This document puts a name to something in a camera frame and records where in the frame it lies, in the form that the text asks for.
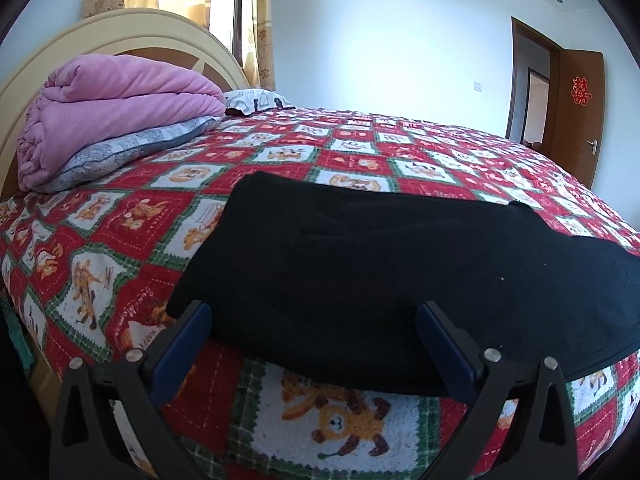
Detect brown door frame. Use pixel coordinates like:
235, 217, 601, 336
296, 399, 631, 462
505, 16, 564, 157

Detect grey patterned pillow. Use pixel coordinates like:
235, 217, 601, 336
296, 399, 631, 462
32, 115, 222, 194

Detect folded pink quilt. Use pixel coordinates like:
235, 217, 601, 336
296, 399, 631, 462
16, 54, 226, 192

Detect red paper door decoration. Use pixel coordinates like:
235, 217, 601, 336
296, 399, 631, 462
571, 76, 591, 107

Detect white pillow with dark print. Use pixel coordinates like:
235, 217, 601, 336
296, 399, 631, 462
222, 88, 297, 117

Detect brown wooden door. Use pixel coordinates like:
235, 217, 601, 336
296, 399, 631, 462
547, 49, 606, 191

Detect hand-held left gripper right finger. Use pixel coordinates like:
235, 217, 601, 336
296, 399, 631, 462
415, 301, 597, 480

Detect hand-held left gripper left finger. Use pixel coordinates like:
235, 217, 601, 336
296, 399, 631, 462
49, 300, 215, 480

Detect window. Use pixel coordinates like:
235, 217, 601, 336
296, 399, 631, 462
207, 0, 247, 67

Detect narrow yellow curtain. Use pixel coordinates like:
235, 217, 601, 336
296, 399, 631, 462
243, 0, 276, 91

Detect cream and brown headboard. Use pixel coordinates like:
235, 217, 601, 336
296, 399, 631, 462
0, 8, 251, 201

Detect red checked cartoon bed sheet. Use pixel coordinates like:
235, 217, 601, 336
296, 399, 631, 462
0, 105, 640, 480

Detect black pants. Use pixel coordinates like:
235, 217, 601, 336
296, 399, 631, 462
166, 171, 640, 397

